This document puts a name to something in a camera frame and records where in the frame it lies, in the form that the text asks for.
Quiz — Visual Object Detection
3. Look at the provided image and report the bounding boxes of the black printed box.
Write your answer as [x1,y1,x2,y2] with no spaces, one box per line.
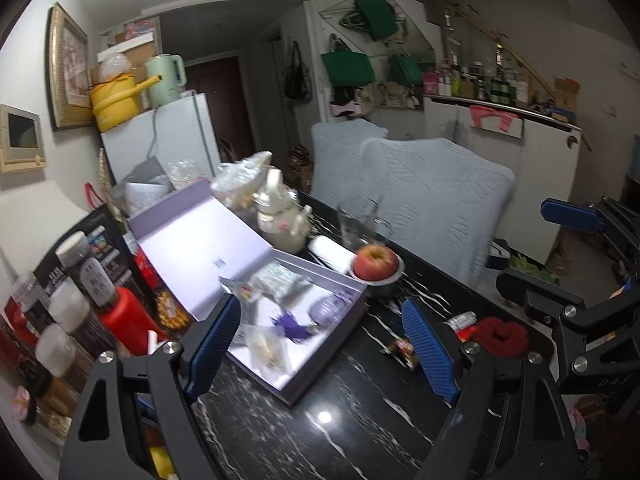
[30,205,146,361]

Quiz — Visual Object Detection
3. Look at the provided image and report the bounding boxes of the white roll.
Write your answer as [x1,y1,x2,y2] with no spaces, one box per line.
[307,235,357,276]

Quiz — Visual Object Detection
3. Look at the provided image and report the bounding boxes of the gold snack pack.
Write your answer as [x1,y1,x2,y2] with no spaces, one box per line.
[152,292,191,328]

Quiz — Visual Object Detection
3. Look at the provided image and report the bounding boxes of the yellow pot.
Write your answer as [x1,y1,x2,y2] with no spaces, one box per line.
[90,72,163,133]

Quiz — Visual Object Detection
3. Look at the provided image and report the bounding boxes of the plastic bag in pot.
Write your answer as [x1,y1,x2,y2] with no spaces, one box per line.
[97,52,133,83]

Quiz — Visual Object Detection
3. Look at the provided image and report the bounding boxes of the hanging black bag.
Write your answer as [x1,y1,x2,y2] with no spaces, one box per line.
[284,41,313,103]

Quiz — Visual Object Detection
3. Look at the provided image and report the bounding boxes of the red plastic container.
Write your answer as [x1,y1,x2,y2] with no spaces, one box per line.
[97,285,161,356]

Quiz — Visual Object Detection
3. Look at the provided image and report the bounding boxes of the gold picture frame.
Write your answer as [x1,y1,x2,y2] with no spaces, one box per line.
[46,2,93,131]

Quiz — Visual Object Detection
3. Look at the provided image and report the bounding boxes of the wooden stair handrail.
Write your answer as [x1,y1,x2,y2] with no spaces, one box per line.
[425,0,593,153]

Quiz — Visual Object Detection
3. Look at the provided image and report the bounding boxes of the cardboard boxes on refrigerator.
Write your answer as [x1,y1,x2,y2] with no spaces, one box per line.
[97,20,161,68]

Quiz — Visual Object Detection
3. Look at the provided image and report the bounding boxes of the large green tote bag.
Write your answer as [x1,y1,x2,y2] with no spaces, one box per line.
[320,35,376,88]

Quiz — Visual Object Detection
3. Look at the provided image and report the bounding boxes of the red fuzzy cloth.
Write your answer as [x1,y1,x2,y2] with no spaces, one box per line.
[470,317,530,358]

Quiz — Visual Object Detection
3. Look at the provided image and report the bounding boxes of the glass mug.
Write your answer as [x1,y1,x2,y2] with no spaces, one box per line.
[337,195,396,256]

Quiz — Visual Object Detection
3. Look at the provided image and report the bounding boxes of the wall intercom panel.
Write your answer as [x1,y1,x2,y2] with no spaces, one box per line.
[0,105,47,173]

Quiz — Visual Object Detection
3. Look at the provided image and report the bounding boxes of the cream cartoon water bottle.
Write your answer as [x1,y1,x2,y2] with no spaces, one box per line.
[255,167,313,256]

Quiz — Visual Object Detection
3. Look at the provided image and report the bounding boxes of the leaf pattern covered chair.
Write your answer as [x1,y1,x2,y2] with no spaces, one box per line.
[310,119,391,206]
[360,137,516,286]

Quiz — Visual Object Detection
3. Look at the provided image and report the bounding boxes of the open cardboard box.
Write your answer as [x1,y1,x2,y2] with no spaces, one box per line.
[552,77,581,113]

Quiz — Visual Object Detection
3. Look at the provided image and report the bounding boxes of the pink cloth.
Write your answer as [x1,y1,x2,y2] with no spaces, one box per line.
[467,105,496,128]
[492,110,521,133]

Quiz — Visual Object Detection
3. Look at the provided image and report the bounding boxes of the dark jar white lid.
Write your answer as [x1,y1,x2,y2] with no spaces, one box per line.
[47,282,93,333]
[32,322,78,381]
[55,231,118,308]

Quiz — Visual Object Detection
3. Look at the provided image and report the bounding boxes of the white printed bread packet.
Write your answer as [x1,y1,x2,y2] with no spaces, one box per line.
[250,262,313,303]

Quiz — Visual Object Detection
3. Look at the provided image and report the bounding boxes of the brown door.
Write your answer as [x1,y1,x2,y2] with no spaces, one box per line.
[185,55,256,161]

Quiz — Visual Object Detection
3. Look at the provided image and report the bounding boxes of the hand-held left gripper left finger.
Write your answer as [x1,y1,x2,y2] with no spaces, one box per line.
[59,292,243,480]

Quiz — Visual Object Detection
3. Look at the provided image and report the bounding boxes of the lavender gift box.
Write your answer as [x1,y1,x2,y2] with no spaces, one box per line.
[127,177,368,406]

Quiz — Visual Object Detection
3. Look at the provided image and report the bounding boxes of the purple tassel charm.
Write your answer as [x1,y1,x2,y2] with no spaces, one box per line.
[270,310,318,346]

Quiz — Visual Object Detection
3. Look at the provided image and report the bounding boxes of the white cabinet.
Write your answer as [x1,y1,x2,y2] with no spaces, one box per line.
[422,92,583,271]

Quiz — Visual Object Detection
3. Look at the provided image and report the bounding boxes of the purple sachet pouch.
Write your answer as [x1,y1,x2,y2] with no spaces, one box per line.
[308,290,358,328]

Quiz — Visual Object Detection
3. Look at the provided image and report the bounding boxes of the pale green electric kettle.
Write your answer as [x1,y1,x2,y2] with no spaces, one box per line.
[144,53,188,108]

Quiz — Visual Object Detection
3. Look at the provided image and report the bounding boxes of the clear zip bag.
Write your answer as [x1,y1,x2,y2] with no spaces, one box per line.
[232,322,296,376]

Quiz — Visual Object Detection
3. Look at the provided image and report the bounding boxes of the crumpled clear plastic bag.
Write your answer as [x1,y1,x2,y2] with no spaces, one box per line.
[210,150,273,211]

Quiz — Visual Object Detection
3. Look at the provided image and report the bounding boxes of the yellow lemon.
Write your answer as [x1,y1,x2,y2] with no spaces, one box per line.
[149,447,176,480]

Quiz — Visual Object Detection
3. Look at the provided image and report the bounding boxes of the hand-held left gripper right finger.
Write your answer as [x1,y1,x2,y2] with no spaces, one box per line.
[401,297,583,480]

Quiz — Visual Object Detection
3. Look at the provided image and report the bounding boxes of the white refrigerator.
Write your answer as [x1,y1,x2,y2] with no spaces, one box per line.
[100,91,223,186]

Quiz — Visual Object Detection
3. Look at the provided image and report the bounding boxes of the woven fan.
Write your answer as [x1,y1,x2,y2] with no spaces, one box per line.
[97,147,113,196]

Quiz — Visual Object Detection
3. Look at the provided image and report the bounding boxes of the grey bag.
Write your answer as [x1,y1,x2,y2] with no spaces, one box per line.
[107,155,173,211]

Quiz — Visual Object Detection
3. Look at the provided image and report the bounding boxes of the green slippers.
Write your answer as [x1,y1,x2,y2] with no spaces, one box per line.
[510,255,556,276]

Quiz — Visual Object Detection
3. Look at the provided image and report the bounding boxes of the red apple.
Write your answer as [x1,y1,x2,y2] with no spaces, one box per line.
[354,245,399,282]

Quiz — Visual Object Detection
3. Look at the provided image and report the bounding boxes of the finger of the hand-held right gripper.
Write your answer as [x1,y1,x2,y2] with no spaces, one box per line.
[496,266,616,391]
[540,196,640,286]

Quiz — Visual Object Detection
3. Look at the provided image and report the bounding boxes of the grey bowl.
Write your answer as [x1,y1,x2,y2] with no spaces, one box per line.
[349,250,405,287]

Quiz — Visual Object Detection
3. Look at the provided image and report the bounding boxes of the black striped box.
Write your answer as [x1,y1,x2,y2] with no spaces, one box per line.
[487,240,513,268]

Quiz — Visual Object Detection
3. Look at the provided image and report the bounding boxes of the row of bottles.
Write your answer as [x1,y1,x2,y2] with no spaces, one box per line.
[422,52,533,106]

